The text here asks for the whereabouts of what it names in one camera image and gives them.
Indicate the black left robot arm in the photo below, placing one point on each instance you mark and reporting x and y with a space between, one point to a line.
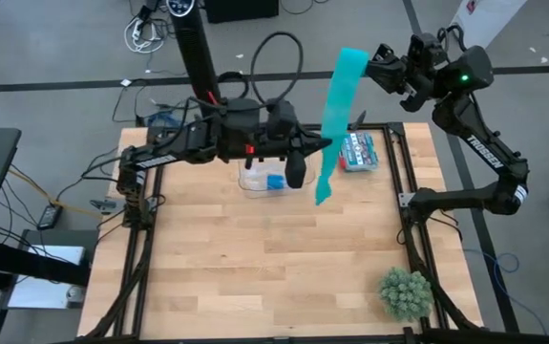
169 153

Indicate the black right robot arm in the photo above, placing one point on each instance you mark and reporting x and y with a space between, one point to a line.
489 153

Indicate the blue bandage roll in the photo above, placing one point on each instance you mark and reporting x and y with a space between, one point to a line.
275 182

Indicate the black metal table frame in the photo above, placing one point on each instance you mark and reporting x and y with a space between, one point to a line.
398 128

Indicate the black tower fan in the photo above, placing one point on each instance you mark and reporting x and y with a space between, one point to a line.
193 43

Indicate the white floor appliance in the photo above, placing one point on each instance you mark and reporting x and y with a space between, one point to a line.
489 19

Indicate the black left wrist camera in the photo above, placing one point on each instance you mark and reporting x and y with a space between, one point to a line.
281 119

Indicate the grey metal bracket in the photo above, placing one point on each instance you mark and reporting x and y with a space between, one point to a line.
104 207
403 199

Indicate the black box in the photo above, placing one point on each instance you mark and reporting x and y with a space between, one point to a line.
240 9

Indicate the white grey box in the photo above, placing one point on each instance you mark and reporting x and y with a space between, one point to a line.
45 291

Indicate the green artificial plant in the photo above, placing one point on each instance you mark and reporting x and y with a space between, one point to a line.
407 295

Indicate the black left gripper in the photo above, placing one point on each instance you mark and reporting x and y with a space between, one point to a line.
295 167

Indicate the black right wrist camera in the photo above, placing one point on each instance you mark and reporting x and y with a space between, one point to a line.
424 48

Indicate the teal white first aid kit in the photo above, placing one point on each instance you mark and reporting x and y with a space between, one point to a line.
362 153

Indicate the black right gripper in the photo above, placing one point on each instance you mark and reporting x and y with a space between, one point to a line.
417 83

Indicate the teal elastic bandage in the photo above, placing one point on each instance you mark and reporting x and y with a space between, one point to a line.
343 95

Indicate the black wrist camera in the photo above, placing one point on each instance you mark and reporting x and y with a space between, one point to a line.
281 119
424 48

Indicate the clear plastic bin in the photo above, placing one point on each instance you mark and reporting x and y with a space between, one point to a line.
255 188

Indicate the black power adapter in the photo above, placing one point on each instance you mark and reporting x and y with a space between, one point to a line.
49 217

